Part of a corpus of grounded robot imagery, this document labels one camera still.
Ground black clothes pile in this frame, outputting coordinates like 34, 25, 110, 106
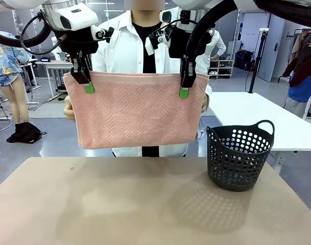
6, 122, 43, 144

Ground person torso white shirt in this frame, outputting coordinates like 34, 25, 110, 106
90, 10, 213, 158

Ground grey open door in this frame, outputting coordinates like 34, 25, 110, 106
258, 14, 286, 83

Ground black tripod pole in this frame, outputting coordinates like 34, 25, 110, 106
248, 28, 270, 94

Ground person's right hand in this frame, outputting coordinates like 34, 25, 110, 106
63, 95, 75, 120

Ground white table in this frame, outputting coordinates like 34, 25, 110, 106
199, 91, 311, 177

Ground mannequin white hoodie orange trousers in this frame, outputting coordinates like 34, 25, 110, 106
196, 27, 227, 75

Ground dark grey perforated laundry basket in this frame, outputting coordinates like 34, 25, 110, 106
205, 119, 275, 192

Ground white background desk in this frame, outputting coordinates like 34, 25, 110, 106
34, 60, 75, 99

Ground clothes rack with garments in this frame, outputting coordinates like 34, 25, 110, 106
277, 27, 311, 120

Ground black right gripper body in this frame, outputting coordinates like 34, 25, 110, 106
168, 28, 213, 59

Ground mannequin floral blue shirt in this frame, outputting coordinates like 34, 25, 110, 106
0, 11, 34, 124

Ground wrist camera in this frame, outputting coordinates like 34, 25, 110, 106
91, 25, 115, 43
145, 25, 173, 56

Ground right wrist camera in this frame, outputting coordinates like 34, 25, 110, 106
145, 25, 173, 56

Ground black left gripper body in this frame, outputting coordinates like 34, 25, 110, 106
52, 26, 99, 56

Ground person's left hand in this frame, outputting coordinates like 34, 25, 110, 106
200, 92, 210, 113

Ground pink terry towel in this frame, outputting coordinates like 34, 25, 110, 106
63, 71, 210, 151

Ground thick black corrugated hose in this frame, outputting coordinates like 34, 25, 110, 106
0, 24, 54, 55
253, 0, 311, 29
183, 0, 239, 62

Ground thin black cable loop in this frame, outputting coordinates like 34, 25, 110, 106
19, 10, 48, 50

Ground black suitcase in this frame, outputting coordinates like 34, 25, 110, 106
234, 50, 254, 71

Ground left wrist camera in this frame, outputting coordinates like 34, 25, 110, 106
91, 25, 115, 43

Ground white shoe shelf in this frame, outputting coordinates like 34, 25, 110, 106
208, 59, 235, 79

